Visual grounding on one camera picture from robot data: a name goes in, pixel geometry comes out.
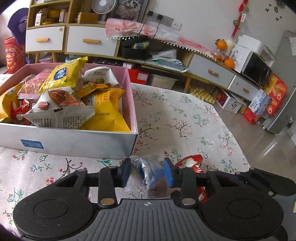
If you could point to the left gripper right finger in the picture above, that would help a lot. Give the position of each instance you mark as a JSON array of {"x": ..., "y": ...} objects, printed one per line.
[{"x": 173, "y": 177}]

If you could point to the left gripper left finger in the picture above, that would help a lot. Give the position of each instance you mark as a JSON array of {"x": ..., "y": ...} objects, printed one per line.
[{"x": 111, "y": 178}]

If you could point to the small red snack packet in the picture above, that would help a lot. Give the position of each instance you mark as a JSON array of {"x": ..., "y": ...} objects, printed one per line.
[{"x": 189, "y": 187}]

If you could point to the small blue foil packet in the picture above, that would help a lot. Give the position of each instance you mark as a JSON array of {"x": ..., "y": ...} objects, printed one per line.
[{"x": 151, "y": 172}]

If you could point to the large yellow snack bag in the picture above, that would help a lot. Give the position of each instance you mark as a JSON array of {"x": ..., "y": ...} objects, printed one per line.
[{"x": 107, "y": 116}]

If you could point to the white nut snack bag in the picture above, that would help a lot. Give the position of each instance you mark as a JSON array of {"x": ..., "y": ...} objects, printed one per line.
[{"x": 60, "y": 108}]

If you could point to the white green-logo snack bag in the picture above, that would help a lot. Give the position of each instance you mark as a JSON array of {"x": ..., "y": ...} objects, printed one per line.
[{"x": 100, "y": 75}]

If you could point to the small yellow chip bag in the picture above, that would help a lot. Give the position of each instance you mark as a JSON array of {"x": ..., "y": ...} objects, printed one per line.
[{"x": 64, "y": 75}]

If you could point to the red candy packet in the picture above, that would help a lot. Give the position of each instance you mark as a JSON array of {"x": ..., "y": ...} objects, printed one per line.
[{"x": 18, "y": 112}]

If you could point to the pink rice cracker packet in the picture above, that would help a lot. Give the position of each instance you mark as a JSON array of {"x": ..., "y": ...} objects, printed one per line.
[{"x": 32, "y": 84}]

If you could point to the orange-yellow snack bag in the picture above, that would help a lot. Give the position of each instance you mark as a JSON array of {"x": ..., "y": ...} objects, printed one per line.
[{"x": 9, "y": 100}]

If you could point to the floral tablecloth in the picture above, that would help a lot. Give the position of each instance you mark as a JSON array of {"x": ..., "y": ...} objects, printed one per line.
[{"x": 170, "y": 124}]

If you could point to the yellow egg tray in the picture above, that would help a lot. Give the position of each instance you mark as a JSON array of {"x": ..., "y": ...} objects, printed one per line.
[{"x": 201, "y": 93}]

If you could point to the pink cardboard box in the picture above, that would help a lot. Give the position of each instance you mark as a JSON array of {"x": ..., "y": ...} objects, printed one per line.
[{"x": 64, "y": 135}]

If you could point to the red shoe box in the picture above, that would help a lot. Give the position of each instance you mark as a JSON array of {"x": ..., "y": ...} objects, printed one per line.
[{"x": 138, "y": 77}]

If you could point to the black microwave oven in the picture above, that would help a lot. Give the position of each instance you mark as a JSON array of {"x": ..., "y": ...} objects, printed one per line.
[{"x": 256, "y": 70}]

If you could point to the orange fruit lower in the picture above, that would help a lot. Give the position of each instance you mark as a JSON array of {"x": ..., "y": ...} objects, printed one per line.
[{"x": 229, "y": 63}]

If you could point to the orange fruit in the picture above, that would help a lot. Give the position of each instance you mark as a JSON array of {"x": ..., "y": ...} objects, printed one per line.
[
  {"x": 221, "y": 44},
  {"x": 229, "y": 63}
]

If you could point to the pink floral cloth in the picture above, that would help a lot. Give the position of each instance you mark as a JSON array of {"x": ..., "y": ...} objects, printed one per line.
[{"x": 117, "y": 28}]

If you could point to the red cylindrical gift box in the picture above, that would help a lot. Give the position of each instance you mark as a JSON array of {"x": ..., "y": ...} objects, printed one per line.
[{"x": 15, "y": 55}]

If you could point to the wooden white TV cabinet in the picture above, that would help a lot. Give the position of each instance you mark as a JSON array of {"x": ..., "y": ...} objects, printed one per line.
[{"x": 57, "y": 27}]

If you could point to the framed cat picture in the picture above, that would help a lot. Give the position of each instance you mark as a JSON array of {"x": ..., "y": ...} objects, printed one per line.
[{"x": 132, "y": 10}]

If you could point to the white desk fan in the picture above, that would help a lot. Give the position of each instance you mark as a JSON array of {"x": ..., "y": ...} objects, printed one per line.
[{"x": 103, "y": 6}]

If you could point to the purple plush toy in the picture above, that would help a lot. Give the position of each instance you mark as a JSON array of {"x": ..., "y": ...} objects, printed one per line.
[{"x": 18, "y": 25}]

